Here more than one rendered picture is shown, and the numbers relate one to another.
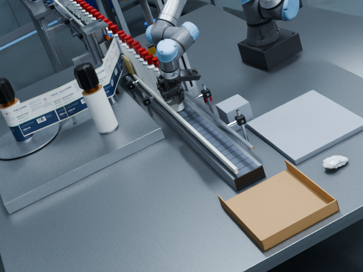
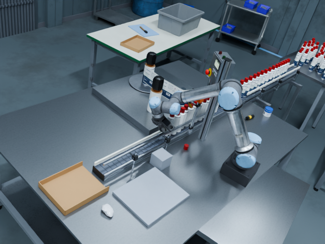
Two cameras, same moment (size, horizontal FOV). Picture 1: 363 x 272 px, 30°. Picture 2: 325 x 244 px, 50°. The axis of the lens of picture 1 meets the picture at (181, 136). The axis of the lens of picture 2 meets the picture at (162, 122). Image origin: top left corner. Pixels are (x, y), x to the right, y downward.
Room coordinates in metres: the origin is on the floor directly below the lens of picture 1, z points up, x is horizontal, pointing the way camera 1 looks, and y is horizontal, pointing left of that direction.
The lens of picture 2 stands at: (1.09, -1.50, 2.38)
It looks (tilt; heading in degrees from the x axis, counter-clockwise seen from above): 35 degrees down; 48
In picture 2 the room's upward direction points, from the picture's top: 13 degrees clockwise
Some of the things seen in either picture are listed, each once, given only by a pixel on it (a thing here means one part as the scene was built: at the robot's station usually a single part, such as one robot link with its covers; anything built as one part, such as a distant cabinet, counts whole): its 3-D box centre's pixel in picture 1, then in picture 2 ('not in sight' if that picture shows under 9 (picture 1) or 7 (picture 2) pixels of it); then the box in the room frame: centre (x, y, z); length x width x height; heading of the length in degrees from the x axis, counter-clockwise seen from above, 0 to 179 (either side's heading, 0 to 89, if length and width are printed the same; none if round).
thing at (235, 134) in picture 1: (189, 96); (165, 133); (2.39, -0.08, 0.96); 1.07 x 0.01 x 0.01; 13
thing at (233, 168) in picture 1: (176, 115); (155, 133); (2.38, -0.01, 0.91); 1.07 x 0.01 x 0.02; 13
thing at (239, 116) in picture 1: (238, 132); (131, 160); (2.07, -0.19, 0.91); 0.07 x 0.03 x 0.17; 103
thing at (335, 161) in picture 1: (335, 162); (107, 210); (1.79, -0.44, 0.85); 0.08 x 0.07 x 0.04; 67
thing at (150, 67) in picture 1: (156, 77); (183, 116); (2.62, 0.01, 0.98); 0.05 x 0.05 x 0.20
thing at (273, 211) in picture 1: (275, 202); (74, 186); (1.70, -0.20, 0.85); 0.30 x 0.26 x 0.04; 13
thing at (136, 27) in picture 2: not in sight; (143, 30); (3.44, 1.88, 0.81); 0.32 x 0.24 x 0.01; 97
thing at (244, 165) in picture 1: (163, 97); (184, 128); (2.67, 0.02, 0.86); 1.65 x 0.08 x 0.04; 13
